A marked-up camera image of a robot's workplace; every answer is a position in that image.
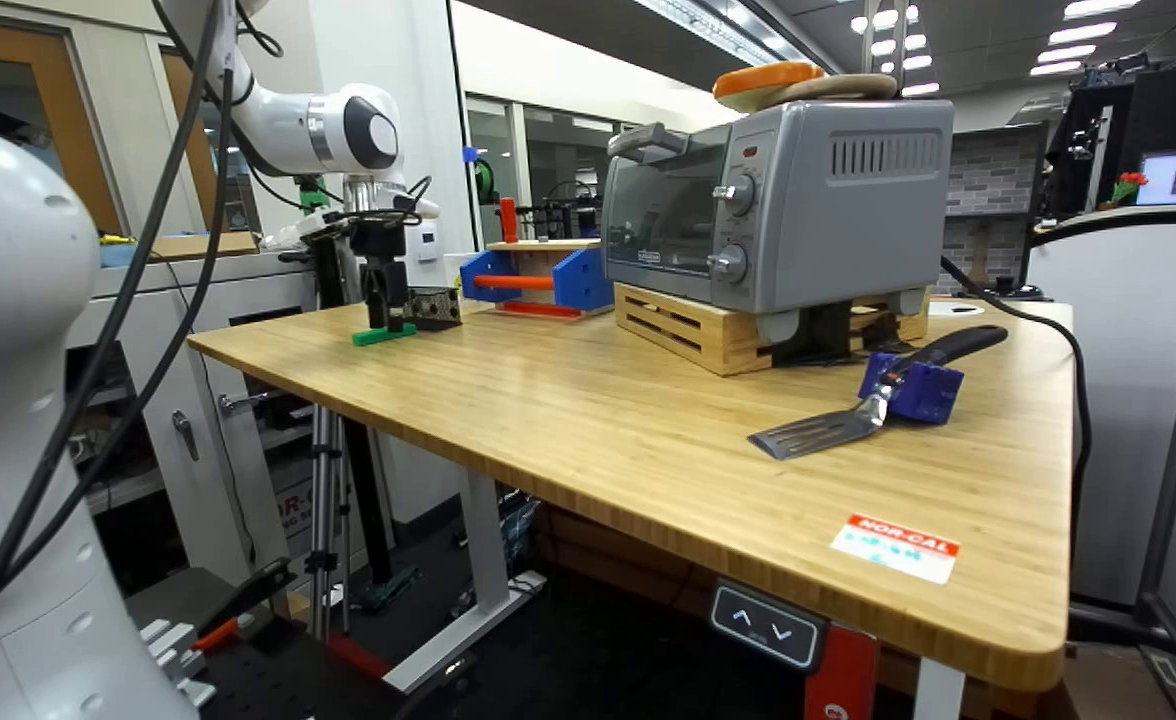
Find blue utensil holder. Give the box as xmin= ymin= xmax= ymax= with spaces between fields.
xmin=858 ymin=346 xmax=967 ymax=428

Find table height control panel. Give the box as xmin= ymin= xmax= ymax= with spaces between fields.
xmin=709 ymin=580 xmax=834 ymax=677

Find orange round plate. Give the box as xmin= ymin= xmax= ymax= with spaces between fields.
xmin=709 ymin=60 xmax=827 ymax=117

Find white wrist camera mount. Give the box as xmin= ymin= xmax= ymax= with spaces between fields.
xmin=400 ymin=212 xmax=447 ymax=292

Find wooden slatted crate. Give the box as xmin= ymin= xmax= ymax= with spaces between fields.
xmin=613 ymin=279 xmax=934 ymax=378

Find red and white table sticker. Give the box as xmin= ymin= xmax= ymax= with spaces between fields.
xmin=827 ymin=513 xmax=963 ymax=588

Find wooden toy toolbox blue sides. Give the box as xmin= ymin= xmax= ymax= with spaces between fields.
xmin=460 ymin=234 xmax=617 ymax=319

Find grey partition cabinet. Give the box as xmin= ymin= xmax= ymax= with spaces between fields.
xmin=1025 ymin=201 xmax=1176 ymax=613

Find silver toaster oven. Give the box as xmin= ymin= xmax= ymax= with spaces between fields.
xmin=597 ymin=94 xmax=960 ymax=319

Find black mesh box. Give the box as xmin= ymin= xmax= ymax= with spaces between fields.
xmin=406 ymin=285 xmax=467 ymax=333

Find black tripod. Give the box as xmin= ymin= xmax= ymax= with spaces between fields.
xmin=305 ymin=405 xmax=406 ymax=649

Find white table leg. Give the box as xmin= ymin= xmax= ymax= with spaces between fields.
xmin=380 ymin=471 xmax=551 ymax=698

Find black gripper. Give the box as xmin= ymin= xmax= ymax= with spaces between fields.
xmin=346 ymin=212 xmax=418 ymax=333

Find green rectangular block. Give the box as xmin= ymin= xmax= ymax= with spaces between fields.
xmin=348 ymin=316 xmax=420 ymax=353

